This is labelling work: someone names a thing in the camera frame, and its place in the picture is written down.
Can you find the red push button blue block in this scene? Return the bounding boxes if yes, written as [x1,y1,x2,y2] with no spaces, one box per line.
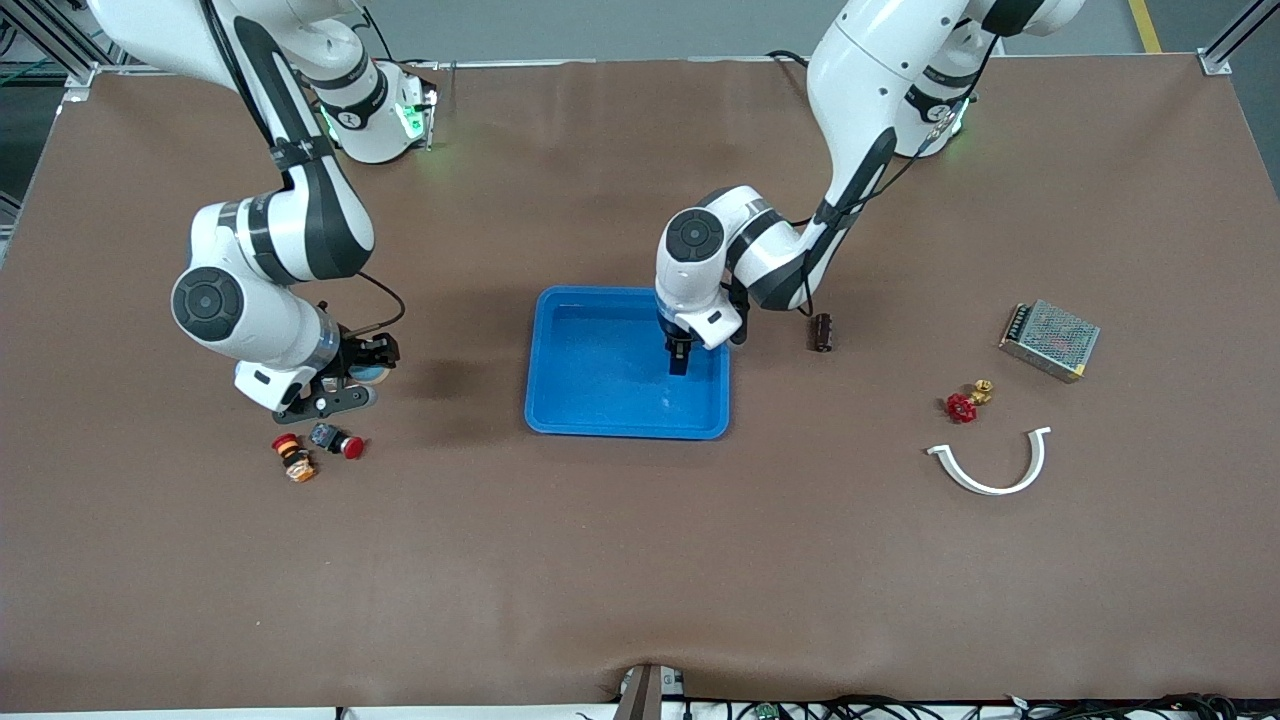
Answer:
[309,422,366,461]

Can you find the blue plastic tray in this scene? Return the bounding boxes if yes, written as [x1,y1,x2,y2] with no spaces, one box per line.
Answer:
[525,287,731,441]

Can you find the red push button orange block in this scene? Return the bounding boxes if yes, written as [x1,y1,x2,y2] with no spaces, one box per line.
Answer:
[271,432,318,484]

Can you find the large table cover mat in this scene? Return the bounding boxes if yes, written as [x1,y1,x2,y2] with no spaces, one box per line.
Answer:
[0,55,1280,713]

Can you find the white curved plastic strip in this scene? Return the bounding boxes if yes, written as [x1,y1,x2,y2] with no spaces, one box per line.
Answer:
[926,426,1053,497]

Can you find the metal mesh power supply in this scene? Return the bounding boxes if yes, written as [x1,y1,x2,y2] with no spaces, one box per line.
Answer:
[998,299,1102,384]

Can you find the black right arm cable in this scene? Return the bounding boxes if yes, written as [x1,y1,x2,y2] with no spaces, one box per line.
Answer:
[200,0,408,339]

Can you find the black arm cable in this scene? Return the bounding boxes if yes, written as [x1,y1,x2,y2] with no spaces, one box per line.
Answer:
[785,60,1001,319]
[200,0,408,339]

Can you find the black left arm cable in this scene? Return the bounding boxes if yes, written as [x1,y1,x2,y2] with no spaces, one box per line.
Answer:
[785,60,1001,319]

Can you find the red handle brass valve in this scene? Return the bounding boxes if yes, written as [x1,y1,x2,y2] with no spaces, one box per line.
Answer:
[946,379,995,424]

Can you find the brown camera stand post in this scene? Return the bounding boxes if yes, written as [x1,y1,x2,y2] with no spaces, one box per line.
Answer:
[612,662,688,720]

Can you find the aluminium frame post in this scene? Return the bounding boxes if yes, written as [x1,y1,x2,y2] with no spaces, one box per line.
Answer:
[1198,0,1280,77]
[0,0,101,101]

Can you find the black cables along table edge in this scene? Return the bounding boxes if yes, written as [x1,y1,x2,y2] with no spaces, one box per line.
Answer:
[690,693,1241,720]

